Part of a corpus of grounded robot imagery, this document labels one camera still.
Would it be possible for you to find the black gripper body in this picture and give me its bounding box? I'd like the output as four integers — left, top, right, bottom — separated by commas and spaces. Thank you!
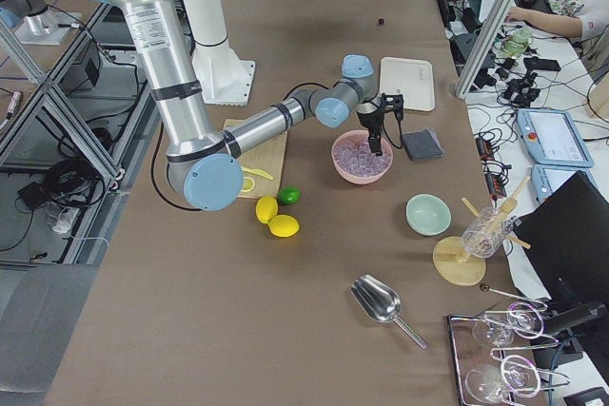
356, 93, 403, 138

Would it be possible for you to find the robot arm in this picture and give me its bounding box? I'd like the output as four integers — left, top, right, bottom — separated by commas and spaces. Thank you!
96, 0, 384, 211
1, 0, 68, 46

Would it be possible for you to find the pink bowl of ice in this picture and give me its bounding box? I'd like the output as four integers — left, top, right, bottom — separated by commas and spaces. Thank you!
330, 130, 393, 184

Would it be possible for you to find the wooden cup rack stand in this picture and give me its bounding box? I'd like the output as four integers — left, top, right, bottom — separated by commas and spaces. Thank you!
433, 174, 531, 286

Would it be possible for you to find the steel ice scoop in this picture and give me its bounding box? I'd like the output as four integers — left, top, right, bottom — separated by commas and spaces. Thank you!
351, 274, 428, 350

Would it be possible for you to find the folded grey cloth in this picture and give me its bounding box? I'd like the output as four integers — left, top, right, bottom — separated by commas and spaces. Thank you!
401, 128, 444, 162

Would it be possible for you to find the cream rabbit serving tray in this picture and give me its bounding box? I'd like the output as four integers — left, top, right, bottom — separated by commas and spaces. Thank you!
379, 57, 435, 112

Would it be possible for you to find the mint green bowl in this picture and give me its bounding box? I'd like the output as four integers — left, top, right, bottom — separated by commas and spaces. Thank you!
405, 194, 452, 236

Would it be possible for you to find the green lime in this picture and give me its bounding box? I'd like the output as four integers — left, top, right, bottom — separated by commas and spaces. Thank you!
277, 186, 302, 205

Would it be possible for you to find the wooden cutting board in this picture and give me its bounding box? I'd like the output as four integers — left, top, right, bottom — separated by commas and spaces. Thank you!
238, 133, 287, 199

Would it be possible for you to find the yellow plastic knife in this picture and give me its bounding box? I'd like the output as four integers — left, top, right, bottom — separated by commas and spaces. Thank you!
241, 165, 274, 181

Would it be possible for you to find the whole yellow lemon lower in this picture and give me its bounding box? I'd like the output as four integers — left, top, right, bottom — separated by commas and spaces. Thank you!
268, 214, 300, 238

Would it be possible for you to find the whole yellow lemon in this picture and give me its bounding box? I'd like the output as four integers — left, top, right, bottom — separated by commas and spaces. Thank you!
255, 196, 279, 224
268, 214, 300, 238

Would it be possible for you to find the whole yellow lemon upper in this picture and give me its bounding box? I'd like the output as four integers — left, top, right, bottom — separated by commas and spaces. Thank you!
255, 196, 279, 224

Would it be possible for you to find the lemon slice lower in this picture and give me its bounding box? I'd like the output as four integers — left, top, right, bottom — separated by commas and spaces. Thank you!
241, 176, 256, 193

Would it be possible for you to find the clear glass mug on rack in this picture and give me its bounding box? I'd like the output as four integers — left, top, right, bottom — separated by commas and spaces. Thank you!
462, 207, 515, 259

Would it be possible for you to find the blue teach pendant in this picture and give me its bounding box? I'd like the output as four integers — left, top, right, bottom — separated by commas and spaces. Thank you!
517, 108, 594, 168

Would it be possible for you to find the wine glass rack tray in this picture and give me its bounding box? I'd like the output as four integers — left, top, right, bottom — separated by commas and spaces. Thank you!
446, 301, 571, 405

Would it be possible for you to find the aluminium frame post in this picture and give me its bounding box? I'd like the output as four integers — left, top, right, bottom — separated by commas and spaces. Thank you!
454, 0, 514, 100

